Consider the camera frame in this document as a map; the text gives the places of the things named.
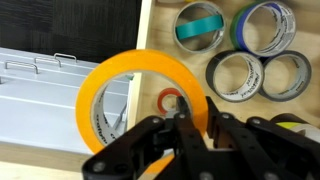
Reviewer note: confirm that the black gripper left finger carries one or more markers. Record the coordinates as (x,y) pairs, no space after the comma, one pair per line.
(133,146)

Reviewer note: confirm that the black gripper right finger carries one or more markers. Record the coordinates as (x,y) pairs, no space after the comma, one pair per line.
(266,150)

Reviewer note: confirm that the orange tape roll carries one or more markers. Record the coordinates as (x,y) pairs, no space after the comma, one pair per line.
(133,60)

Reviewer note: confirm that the yellow and black tape roll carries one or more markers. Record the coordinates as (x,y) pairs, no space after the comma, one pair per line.
(293,125)

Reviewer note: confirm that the small red tape roll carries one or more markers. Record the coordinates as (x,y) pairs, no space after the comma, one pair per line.
(160,100)

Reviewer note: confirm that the black tape roll grey core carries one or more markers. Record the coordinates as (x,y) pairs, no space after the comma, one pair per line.
(307,73)

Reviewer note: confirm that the black tape roll white core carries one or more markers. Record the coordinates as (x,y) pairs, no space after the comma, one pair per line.
(210,75)

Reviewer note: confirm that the open wooden drawer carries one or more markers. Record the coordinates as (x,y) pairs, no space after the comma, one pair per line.
(186,60)

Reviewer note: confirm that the teal tape roll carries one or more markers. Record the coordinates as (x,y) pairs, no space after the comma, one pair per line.
(176,40)
(200,26)

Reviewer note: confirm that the blue tape roll white core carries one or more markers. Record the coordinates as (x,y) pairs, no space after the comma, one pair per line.
(241,26)

